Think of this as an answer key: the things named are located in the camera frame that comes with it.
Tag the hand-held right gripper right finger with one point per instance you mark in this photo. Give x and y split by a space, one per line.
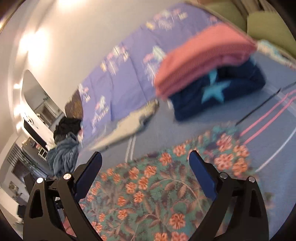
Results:
203 176

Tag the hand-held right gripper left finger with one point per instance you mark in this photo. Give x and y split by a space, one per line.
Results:
90 173

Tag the teal floral garment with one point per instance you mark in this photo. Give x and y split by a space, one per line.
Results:
150 185

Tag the black clothes pile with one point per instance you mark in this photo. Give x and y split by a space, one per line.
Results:
68 127

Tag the navy star-print folded clothes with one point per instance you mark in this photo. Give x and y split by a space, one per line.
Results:
238 85

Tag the pink folded clothes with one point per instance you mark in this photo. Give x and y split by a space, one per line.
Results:
203 55

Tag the blue fleece blanket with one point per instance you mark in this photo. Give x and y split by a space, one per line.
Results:
64 153

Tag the grey folded cloth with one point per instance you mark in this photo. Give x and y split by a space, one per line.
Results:
124 132

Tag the dark branch-print pillow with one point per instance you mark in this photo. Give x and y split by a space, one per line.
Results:
74 106

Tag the purple tree-print sheet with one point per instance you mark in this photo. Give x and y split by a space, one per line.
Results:
129 76

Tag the large green pillow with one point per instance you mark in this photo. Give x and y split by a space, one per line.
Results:
268 30

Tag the small green pillow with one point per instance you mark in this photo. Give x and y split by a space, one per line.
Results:
229 14

